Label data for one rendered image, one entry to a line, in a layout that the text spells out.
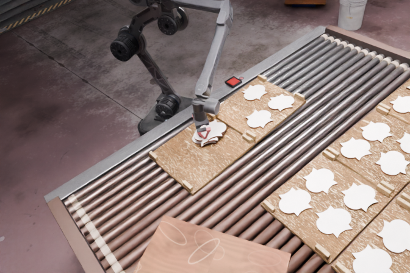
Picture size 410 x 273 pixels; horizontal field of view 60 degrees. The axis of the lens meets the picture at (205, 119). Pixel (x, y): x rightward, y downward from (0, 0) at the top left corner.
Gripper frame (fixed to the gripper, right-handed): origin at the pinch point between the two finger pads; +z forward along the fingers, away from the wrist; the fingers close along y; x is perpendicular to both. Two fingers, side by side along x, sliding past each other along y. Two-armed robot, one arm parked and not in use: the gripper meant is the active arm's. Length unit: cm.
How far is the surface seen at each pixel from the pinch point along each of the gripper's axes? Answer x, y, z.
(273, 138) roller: -33.9, -9.2, 7.4
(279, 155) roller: -32.3, -20.9, 7.5
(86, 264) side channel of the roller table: 59, -52, 6
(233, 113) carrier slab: -19.8, 13.4, 5.3
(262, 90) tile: -40.0, 25.4, 3.7
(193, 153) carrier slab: 7.1, -7.9, 6.1
